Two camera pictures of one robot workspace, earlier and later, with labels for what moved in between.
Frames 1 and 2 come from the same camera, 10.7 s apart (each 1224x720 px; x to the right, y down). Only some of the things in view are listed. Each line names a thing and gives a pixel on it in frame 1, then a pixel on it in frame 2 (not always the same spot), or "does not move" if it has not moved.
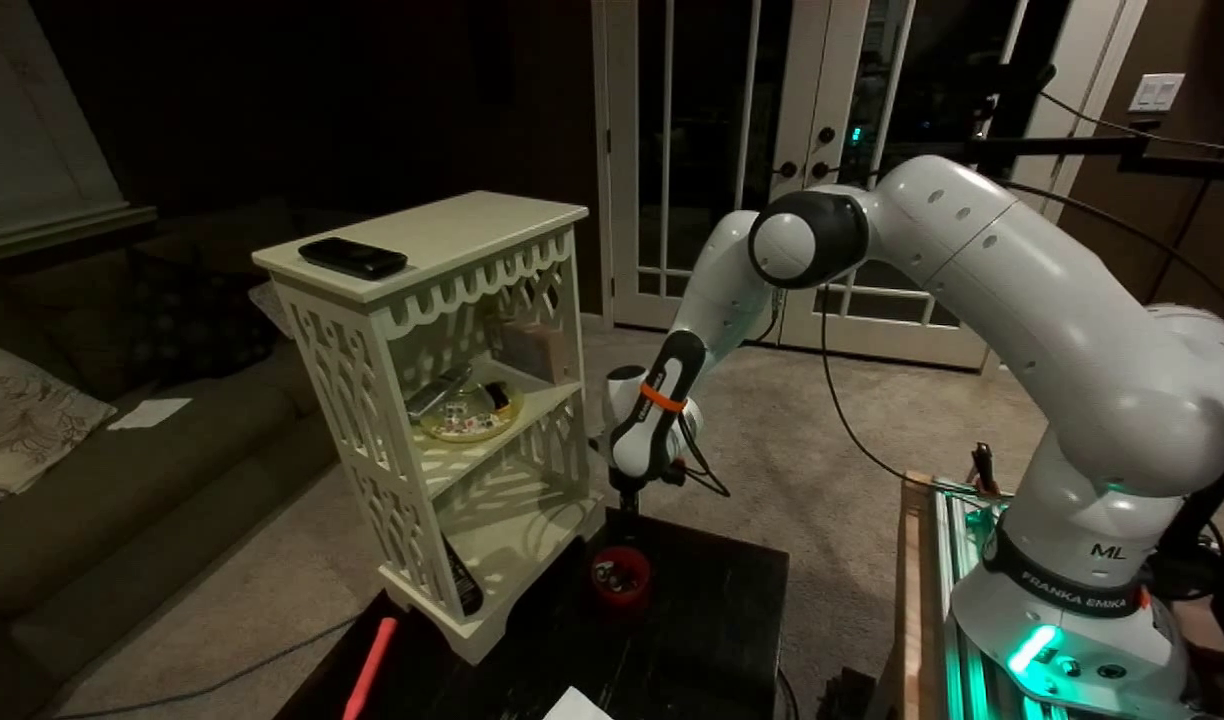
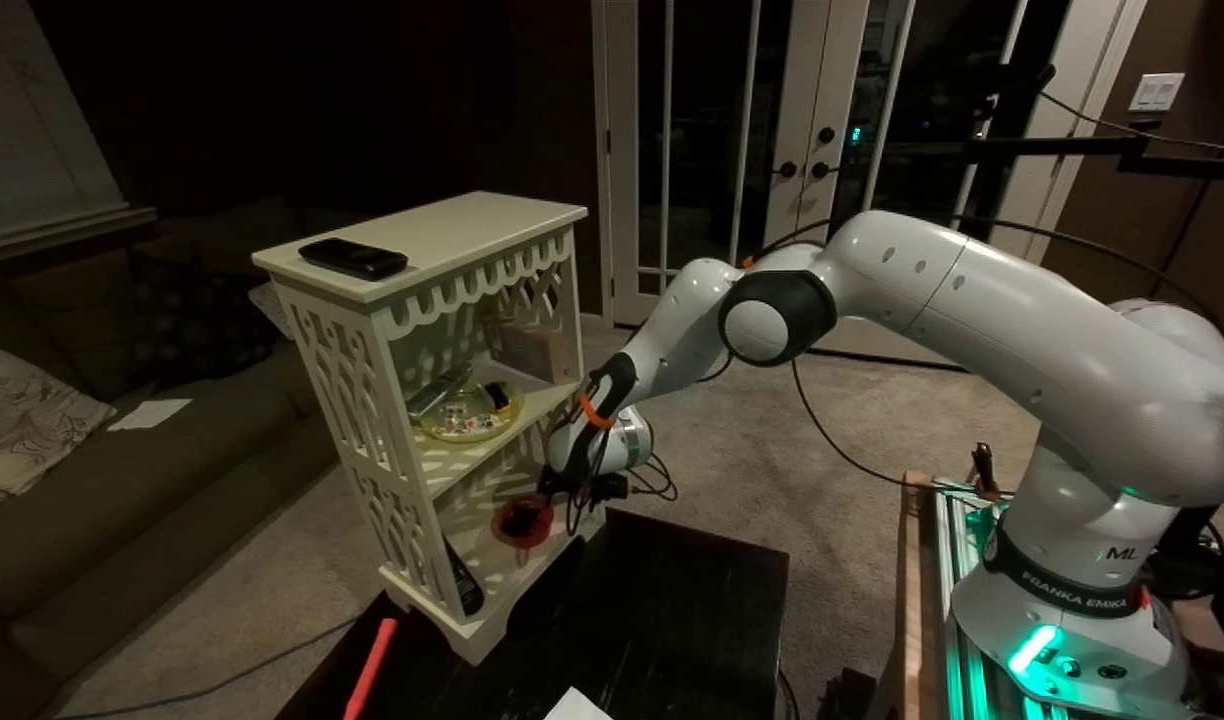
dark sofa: x=135 y=401 does not move
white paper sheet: x=576 y=704 does not move
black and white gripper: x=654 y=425 -> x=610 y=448
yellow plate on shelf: x=475 y=423 does not move
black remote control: x=364 y=262 does not move
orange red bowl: x=623 y=572 -> x=520 y=520
